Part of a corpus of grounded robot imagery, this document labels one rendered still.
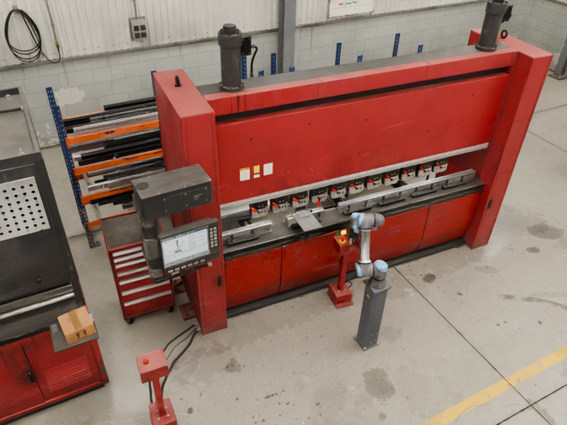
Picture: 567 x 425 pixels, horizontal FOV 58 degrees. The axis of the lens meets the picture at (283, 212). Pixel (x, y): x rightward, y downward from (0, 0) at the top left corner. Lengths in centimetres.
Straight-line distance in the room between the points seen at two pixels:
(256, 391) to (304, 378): 44
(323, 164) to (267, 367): 190
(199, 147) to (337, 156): 141
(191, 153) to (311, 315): 226
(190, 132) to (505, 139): 327
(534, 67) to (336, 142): 198
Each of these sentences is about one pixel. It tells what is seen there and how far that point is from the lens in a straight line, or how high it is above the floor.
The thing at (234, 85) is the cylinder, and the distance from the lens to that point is 401.
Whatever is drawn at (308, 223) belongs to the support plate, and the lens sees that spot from 475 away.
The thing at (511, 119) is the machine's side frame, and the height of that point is 168.
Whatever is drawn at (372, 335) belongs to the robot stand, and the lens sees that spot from 493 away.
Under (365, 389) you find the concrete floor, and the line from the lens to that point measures 482.
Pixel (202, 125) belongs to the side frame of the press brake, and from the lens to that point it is 374.
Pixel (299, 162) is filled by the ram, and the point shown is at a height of 158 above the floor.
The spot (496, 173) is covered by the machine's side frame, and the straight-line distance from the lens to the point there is 584.
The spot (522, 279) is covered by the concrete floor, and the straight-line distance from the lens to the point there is 628.
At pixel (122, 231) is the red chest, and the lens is 482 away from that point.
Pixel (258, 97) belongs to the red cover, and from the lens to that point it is 402.
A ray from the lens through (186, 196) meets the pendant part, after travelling 359.
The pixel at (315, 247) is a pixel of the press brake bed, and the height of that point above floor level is 63.
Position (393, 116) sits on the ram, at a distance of 481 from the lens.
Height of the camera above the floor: 393
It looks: 37 degrees down
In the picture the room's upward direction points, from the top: 2 degrees clockwise
